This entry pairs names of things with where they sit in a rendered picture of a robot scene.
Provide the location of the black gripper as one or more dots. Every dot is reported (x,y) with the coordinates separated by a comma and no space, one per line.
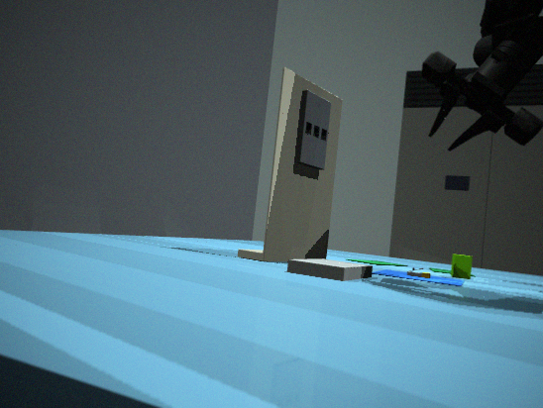
(487,87)

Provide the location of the grey panel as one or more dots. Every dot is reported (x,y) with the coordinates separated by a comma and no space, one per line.
(303,172)

